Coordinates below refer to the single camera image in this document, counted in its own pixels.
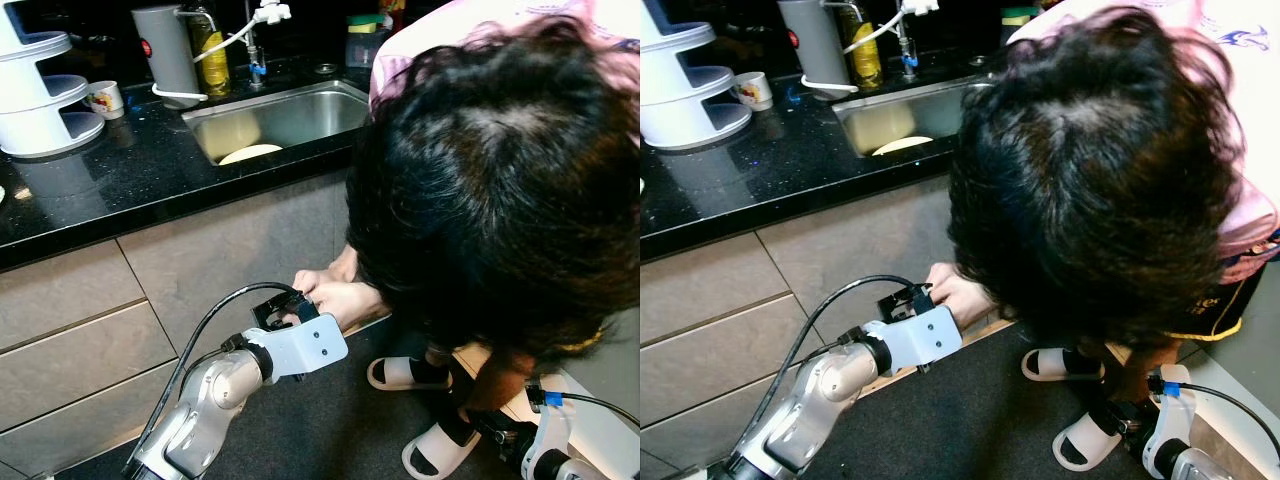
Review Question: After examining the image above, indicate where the white cartoon print cup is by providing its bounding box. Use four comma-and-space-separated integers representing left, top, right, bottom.
83, 80, 126, 121
733, 72, 776, 113

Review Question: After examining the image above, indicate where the pale yellow plate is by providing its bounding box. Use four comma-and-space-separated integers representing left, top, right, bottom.
217, 143, 284, 166
872, 136, 936, 157

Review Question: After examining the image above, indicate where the yellow cooking oil bottle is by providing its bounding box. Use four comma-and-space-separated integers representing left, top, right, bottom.
190, 5, 233, 99
838, 0, 883, 91

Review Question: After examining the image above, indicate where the person right hand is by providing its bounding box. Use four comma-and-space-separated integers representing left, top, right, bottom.
295, 255, 359, 294

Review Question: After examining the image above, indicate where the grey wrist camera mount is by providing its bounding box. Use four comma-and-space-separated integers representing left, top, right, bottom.
868, 303, 964, 374
1143, 363, 1196, 476
530, 375, 576, 461
245, 312, 351, 381

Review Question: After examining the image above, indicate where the white slipper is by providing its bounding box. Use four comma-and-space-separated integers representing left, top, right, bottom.
1020, 348, 1106, 383
402, 418, 486, 479
367, 355, 456, 393
1052, 410, 1126, 471

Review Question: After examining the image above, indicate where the stainless steel sink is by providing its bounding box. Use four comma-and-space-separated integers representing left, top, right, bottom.
832, 78, 991, 158
180, 80, 371, 166

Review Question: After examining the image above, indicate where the black floor mat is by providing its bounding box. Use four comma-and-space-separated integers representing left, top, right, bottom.
50, 320, 561, 480
700, 320, 1181, 480

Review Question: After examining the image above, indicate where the white purifier hose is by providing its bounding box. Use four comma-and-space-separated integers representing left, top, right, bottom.
800, 0, 926, 96
152, 5, 271, 106

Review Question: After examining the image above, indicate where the kitchen base cabinet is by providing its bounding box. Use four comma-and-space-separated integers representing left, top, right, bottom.
640, 175, 1001, 471
0, 170, 401, 471

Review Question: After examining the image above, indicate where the white tiered plastic rack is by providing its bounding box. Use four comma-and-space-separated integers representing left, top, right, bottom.
640, 0, 753, 151
0, 5, 106, 159

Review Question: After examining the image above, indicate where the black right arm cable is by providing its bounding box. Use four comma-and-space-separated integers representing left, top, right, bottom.
545, 388, 641, 431
1150, 378, 1280, 451

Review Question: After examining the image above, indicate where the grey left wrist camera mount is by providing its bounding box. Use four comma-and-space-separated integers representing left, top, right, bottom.
868, 303, 964, 374
245, 312, 351, 381

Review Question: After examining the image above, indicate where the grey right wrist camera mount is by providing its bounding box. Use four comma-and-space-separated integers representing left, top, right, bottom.
1143, 363, 1196, 476
530, 375, 576, 461

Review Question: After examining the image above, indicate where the metal sink faucet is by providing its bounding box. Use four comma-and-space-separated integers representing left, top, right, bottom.
243, 0, 293, 86
895, 0, 941, 79

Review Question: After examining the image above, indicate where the person in pink shirt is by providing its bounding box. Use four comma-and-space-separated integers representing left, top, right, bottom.
945, 0, 1280, 441
340, 0, 641, 479

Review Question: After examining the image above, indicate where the person left hand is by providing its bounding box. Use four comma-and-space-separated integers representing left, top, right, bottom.
927, 262, 996, 331
310, 283, 389, 333

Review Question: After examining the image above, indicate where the grey cylinder water purifier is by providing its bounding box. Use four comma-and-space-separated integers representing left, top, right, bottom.
778, 0, 851, 99
132, 5, 206, 109

